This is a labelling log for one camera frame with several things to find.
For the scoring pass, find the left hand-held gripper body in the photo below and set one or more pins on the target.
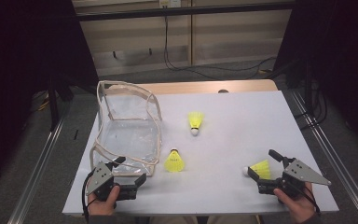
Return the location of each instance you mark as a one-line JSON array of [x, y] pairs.
[[101, 179]]

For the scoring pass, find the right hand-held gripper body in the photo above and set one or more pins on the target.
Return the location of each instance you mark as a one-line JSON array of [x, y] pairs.
[[301, 174]]

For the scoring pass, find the yellow shuttlecock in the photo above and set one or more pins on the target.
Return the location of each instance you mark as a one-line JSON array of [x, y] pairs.
[[174, 163], [195, 119], [261, 169]]

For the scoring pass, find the clear bag with beige trim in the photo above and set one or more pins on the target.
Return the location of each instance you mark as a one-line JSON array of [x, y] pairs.
[[127, 140]]

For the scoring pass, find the person's left hand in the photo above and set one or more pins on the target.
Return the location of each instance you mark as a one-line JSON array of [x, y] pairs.
[[102, 207]]

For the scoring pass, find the person's right hand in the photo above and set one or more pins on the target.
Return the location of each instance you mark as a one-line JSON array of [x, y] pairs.
[[298, 207]]

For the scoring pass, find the person's right leg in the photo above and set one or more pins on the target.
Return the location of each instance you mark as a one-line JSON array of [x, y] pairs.
[[233, 220]]

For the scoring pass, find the person's leg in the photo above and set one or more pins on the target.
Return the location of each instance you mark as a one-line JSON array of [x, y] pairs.
[[233, 220], [174, 220]]

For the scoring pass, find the person's left leg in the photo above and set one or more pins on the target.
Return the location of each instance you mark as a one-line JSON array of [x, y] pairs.
[[174, 220]]

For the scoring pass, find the dark table grommet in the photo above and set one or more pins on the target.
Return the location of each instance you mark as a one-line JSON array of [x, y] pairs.
[[223, 91]]

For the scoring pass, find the black metal stand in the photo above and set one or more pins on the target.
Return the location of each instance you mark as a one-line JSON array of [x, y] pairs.
[[53, 105]]

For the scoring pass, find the wooden table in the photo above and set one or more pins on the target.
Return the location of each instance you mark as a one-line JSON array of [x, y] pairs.
[[214, 86]]

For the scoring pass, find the black curtain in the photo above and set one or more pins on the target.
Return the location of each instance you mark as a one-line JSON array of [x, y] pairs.
[[348, 62], [18, 62]]

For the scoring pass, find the black horizontal bar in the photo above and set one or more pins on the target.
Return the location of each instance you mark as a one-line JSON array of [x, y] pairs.
[[183, 11]]

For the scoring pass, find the metal floor rail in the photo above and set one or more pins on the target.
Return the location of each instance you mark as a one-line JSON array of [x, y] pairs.
[[338, 161], [35, 174]]

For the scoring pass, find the white wall outlet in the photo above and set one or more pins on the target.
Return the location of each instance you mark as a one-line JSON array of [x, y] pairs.
[[170, 3]]

